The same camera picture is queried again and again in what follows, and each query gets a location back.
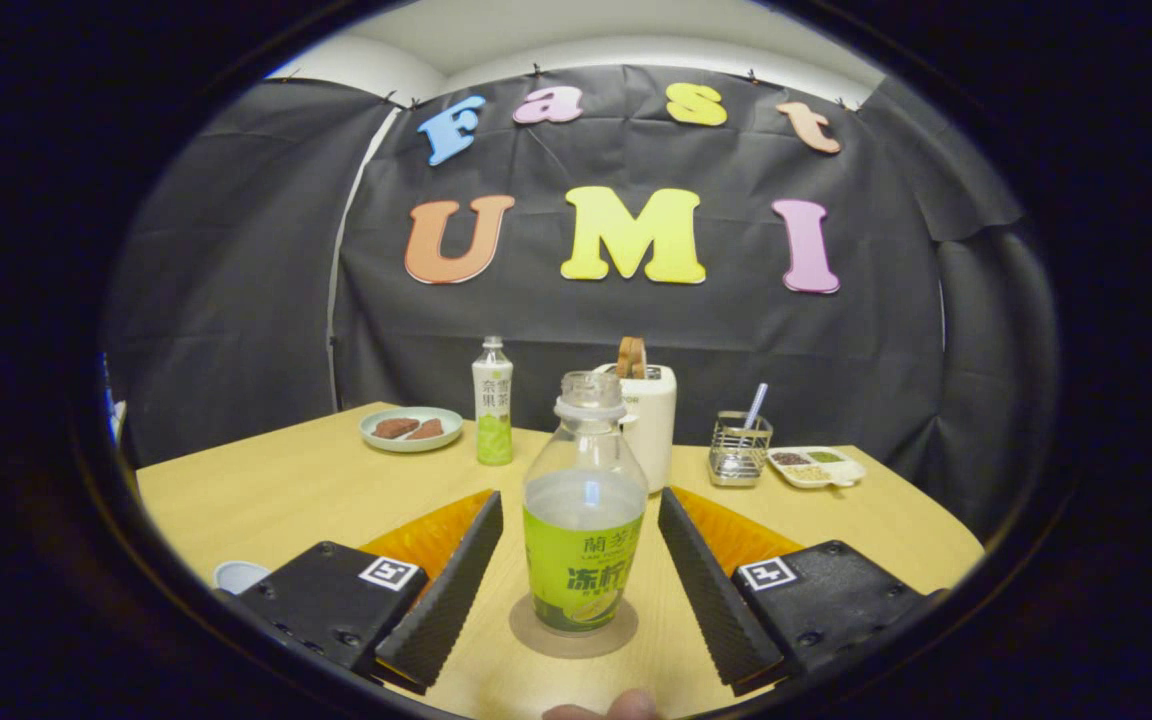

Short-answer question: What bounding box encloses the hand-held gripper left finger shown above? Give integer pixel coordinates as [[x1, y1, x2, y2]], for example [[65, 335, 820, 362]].
[[234, 490, 504, 696]]

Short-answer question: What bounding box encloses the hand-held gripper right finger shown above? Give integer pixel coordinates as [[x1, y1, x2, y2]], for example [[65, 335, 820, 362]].
[[658, 487, 947, 698]]

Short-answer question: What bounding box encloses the juice bottle green label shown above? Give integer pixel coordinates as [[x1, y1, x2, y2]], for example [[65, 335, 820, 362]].
[[521, 370, 650, 634]]

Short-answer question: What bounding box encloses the round brown coaster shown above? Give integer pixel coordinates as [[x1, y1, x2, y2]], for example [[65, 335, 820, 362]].
[[509, 595, 640, 659]]

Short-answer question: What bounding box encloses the pale blue cup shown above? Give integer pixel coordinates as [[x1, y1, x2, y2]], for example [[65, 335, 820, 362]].
[[213, 560, 272, 597]]

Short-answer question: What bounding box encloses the tall capped green drink bottle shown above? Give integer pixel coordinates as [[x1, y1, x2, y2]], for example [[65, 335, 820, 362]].
[[472, 336, 515, 467]]

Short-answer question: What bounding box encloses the pale green plate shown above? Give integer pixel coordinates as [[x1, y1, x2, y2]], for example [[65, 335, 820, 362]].
[[359, 406, 464, 454]]

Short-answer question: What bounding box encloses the white divided seed tray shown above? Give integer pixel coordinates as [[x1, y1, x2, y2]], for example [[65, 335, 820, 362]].
[[768, 446, 867, 490]]

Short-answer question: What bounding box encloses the white toaster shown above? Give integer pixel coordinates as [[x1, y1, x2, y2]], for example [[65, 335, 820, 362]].
[[593, 363, 678, 494]]

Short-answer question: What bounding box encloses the wooden table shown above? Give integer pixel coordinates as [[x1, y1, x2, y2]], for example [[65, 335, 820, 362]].
[[134, 402, 987, 720]]

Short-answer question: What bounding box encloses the bright window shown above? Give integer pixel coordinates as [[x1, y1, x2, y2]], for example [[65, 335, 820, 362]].
[[99, 350, 127, 446]]

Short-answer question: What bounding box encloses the wire mesh holder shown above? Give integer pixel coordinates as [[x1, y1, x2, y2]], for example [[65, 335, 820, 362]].
[[707, 411, 774, 488]]

